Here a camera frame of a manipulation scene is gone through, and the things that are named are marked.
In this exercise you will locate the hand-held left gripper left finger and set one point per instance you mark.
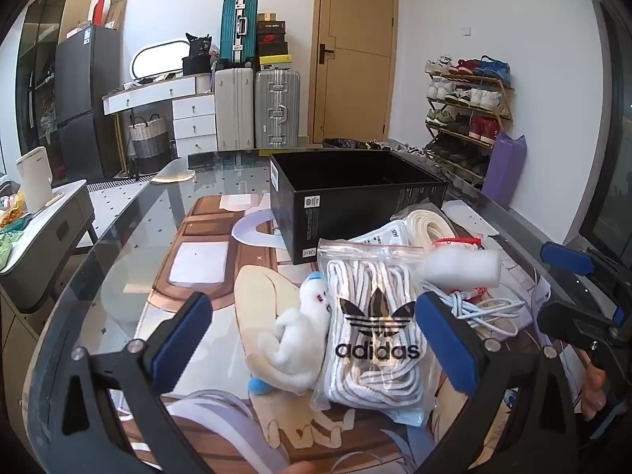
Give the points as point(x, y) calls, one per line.
point(182, 340)

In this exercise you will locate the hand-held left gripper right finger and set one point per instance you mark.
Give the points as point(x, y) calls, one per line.
point(444, 345)

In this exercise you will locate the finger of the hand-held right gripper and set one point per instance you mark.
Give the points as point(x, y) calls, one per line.
point(568, 256)
point(568, 323)

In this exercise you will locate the white foam block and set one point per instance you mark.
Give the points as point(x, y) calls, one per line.
point(464, 269)

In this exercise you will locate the clear bag of striped shoelaces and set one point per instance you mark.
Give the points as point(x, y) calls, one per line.
point(375, 281)

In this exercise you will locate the white plush toy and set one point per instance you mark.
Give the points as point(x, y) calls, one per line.
point(296, 350)

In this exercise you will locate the clear bag of cream shoelaces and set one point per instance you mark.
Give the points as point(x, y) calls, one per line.
point(434, 227)

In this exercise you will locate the black cardboard box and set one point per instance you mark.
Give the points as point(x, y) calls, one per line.
point(345, 217)

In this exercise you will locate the person's right hand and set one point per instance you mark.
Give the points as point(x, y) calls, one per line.
point(592, 390)

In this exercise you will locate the white plastic packet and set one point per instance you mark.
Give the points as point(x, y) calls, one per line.
point(523, 281)

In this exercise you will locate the purple bag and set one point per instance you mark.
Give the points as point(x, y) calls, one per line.
point(503, 173)

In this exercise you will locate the printed table mat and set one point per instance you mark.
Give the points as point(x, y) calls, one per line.
point(207, 237)

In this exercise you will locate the clear plastic bag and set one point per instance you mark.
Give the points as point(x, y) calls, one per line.
point(385, 237)

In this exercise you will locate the grey side cabinet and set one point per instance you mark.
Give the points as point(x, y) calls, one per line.
point(54, 237)

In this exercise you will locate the shoe rack with shoes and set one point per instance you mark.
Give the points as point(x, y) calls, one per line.
point(474, 98)

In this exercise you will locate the wooden shoe rack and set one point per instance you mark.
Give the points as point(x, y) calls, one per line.
point(489, 84)

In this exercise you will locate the scattered sneakers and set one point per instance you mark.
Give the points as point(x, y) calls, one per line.
point(395, 147)

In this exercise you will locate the colourful snack packets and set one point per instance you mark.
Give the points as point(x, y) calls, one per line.
point(12, 227)

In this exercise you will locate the woven basket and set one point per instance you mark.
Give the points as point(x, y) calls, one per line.
point(148, 138)

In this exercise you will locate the trash bin with black liner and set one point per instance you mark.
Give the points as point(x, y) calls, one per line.
point(345, 143)

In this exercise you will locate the white dressing table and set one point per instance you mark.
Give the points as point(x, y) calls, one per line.
point(192, 113)

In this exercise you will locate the white suitcase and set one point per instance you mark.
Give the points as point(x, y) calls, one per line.
point(234, 108)

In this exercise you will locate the silver suitcase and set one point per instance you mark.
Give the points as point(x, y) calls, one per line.
point(276, 108)

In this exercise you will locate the white ribbed container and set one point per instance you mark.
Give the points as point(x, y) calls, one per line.
point(205, 84)

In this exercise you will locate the black refrigerator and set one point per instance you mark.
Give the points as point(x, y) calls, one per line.
point(84, 84)

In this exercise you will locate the black bag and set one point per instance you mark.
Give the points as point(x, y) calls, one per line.
point(197, 59)

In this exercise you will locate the oval mirror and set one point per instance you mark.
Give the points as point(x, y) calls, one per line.
point(158, 59)

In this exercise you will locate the wooden door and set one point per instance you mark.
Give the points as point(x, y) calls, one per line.
point(355, 59)

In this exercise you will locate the yellow and black shoe box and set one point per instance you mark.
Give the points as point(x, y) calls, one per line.
point(274, 62)

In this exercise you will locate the red and black shoe box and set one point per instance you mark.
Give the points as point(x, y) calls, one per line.
point(272, 42)

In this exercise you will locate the teal suitcase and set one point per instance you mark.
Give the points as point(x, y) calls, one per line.
point(237, 29)

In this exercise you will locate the flat brown cardboard box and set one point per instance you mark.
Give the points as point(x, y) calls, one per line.
point(117, 12)

